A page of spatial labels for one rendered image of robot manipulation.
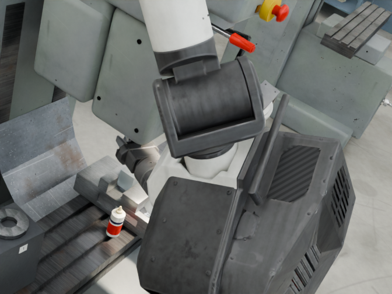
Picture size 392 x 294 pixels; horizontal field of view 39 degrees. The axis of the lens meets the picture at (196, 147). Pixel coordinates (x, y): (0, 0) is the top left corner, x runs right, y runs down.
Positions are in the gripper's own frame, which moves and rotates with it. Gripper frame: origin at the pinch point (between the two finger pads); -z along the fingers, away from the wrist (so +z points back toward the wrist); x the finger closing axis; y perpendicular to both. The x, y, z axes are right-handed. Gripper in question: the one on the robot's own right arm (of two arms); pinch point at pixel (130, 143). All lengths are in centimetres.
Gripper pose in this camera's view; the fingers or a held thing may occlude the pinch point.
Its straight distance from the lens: 155.6
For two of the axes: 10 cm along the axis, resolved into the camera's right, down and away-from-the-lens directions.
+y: -2.9, 7.8, 5.5
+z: 5.1, 6.2, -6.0
